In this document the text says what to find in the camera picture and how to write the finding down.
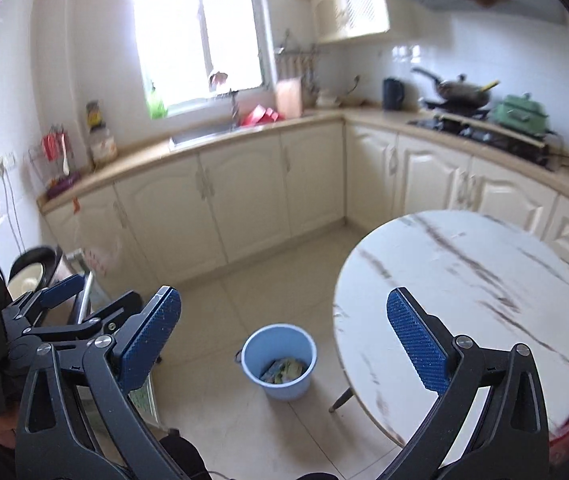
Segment green gold snack wrapper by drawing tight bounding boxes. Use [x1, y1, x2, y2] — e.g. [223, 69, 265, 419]
[260, 358, 307, 385]

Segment steel kitchen sink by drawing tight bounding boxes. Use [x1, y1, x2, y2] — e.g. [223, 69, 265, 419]
[170, 122, 240, 145]

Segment kitchen window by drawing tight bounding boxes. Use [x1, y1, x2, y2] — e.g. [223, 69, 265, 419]
[132, 0, 267, 113]

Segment rice cooker with bowl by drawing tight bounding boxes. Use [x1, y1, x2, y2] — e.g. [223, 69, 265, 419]
[8, 246, 94, 326]

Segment round white marble table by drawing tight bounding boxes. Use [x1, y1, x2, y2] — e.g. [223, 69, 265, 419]
[333, 210, 569, 445]

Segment large clear jar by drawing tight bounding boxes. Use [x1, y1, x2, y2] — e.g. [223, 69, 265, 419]
[89, 127, 118, 167]

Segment yellow label sauce bottle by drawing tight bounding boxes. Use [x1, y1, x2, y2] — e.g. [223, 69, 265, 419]
[86, 100, 106, 131]

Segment light blue plastic bucket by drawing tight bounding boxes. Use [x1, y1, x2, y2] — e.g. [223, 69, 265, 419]
[234, 323, 318, 402]

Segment lower cream cabinets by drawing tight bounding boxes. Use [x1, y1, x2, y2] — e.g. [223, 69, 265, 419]
[40, 110, 569, 295]

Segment green dish soap bottle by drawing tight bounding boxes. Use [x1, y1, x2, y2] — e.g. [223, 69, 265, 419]
[146, 84, 168, 120]

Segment black gas stove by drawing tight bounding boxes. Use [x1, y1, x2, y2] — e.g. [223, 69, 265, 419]
[407, 107, 554, 170]

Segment green electric cooker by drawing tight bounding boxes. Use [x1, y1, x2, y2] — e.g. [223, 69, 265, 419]
[491, 93, 548, 138]

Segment chrome faucet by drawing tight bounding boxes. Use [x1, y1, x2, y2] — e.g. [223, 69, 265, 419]
[208, 70, 240, 129]

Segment black wok with lid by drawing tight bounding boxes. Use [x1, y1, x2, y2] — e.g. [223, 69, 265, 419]
[411, 66, 501, 108]

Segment black electric kettle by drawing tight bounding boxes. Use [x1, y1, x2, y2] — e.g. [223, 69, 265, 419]
[382, 78, 405, 112]

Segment stacked white bowls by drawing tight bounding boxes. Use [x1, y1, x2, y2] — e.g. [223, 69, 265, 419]
[316, 89, 341, 110]

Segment wooden cutting board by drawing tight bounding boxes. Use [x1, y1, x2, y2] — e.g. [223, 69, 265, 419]
[275, 78, 303, 119]

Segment wire utensil rack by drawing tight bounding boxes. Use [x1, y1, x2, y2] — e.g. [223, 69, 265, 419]
[27, 125, 82, 200]

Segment hanging utensil rail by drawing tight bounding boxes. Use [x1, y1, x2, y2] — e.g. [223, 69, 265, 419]
[275, 28, 319, 93]

